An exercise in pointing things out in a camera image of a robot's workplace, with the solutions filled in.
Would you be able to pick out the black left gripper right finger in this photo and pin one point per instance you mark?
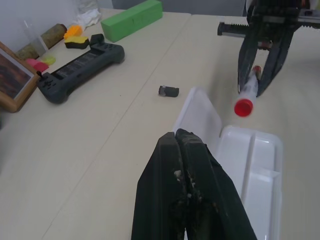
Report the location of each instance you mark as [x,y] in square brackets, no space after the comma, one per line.
[212,200]

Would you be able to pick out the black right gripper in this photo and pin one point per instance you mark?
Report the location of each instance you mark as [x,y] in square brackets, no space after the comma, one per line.
[270,17]

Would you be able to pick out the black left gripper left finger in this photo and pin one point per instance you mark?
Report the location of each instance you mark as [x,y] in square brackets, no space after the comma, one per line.
[157,187]

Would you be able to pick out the white marker with red cap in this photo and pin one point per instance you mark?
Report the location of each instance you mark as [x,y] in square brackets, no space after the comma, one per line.
[247,95]

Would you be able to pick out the white plastic pencil case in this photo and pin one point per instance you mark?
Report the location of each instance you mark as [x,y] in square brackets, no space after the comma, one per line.
[262,162]

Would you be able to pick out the small black stubby object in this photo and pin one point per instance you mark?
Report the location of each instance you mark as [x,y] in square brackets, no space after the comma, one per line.
[170,92]

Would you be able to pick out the green rectangular block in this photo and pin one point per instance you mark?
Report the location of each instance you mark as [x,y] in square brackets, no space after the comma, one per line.
[130,20]

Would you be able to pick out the dark grey game controller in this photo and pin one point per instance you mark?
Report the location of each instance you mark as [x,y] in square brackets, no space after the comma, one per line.
[82,65]

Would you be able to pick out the yellow and black sponge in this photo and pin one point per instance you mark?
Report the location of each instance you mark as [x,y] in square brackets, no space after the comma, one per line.
[76,42]

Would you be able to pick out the yellow-green disc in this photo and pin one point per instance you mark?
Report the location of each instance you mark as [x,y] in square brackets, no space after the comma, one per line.
[48,60]

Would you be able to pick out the pink cylinder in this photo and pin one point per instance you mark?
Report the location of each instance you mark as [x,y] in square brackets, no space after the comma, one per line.
[37,65]

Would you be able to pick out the orange block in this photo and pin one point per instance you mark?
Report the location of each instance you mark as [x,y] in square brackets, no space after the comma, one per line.
[73,31]

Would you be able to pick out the crumpled white tissue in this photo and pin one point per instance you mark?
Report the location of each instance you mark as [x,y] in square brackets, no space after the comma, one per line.
[87,17]

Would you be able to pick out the brown rolled cylinder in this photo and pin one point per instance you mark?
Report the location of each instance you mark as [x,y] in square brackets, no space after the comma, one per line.
[53,35]

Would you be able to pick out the clear glass tube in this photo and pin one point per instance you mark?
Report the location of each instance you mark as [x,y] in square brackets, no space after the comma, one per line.
[35,45]

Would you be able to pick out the wooden picture frame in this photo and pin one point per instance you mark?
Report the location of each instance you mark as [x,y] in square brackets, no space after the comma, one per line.
[12,77]

